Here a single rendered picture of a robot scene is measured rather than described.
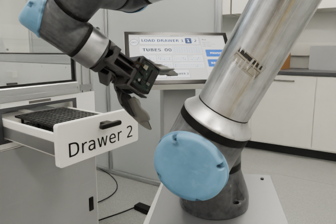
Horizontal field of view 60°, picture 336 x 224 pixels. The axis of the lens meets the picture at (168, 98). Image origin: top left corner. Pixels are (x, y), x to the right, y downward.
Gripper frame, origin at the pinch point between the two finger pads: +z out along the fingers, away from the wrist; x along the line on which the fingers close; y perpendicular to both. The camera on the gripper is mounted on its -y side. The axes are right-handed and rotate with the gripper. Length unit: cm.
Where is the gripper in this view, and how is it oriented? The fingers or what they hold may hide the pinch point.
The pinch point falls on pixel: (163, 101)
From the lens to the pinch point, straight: 70.8
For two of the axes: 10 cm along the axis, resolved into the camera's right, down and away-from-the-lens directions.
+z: 6.9, 4.9, 5.3
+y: 5.9, 0.5, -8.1
